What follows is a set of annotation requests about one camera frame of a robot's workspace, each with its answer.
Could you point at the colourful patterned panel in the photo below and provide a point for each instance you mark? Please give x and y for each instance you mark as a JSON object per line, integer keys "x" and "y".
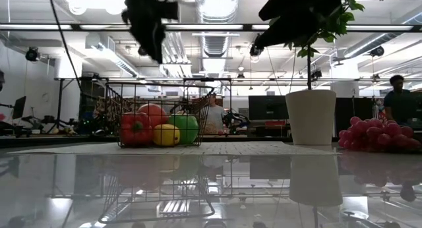
{"x": 379, "y": 111}

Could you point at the person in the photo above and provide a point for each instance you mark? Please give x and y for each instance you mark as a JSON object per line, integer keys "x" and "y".
{"x": 214, "y": 117}
{"x": 397, "y": 102}

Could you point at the green leafy plant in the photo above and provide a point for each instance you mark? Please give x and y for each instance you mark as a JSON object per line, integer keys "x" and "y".
{"x": 309, "y": 73}

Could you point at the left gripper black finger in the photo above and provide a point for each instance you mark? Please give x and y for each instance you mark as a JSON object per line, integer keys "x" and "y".
{"x": 151, "y": 43}

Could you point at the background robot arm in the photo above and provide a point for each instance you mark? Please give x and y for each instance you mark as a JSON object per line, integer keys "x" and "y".
{"x": 235, "y": 121}

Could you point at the green apple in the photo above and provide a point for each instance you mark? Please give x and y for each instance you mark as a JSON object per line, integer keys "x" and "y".
{"x": 186, "y": 127}

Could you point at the silver ventilation duct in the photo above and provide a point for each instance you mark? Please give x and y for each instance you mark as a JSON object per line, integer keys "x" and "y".
{"x": 216, "y": 43}

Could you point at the red bell pepper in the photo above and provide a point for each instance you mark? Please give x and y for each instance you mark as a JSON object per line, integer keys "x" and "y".
{"x": 135, "y": 129}

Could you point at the overhead light bar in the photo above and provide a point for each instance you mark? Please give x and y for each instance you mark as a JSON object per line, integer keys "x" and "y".
{"x": 247, "y": 27}

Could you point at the dark partition panel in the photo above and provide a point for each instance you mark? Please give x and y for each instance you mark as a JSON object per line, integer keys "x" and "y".
{"x": 354, "y": 116}

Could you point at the white cup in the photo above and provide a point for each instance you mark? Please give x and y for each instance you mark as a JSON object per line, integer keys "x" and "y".
{"x": 311, "y": 117}

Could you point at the pink grape bunch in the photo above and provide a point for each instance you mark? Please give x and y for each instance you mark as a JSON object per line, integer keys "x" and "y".
{"x": 376, "y": 134}

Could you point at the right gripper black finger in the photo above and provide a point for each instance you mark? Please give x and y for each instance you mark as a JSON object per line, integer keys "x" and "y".
{"x": 290, "y": 30}
{"x": 303, "y": 4}

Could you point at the black monitor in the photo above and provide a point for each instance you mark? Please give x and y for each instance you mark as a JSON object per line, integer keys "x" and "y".
{"x": 418, "y": 104}
{"x": 19, "y": 106}
{"x": 267, "y": 107}

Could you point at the yellow lemon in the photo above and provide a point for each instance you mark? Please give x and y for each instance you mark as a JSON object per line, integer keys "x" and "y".
{"x": 165, "y": 135}

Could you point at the black ceiling spotlight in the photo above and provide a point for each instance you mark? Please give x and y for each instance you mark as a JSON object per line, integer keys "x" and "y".
{"x": 376, "y": 51}
{"x": 141, "y": 51}
{"x": 255, "y": 51}
{"x": 316, "y": 74}
{"x": 32, "y": 54}

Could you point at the grey woven placemat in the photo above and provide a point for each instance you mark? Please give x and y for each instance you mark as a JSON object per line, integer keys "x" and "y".
{"x": 230, "y": 149}

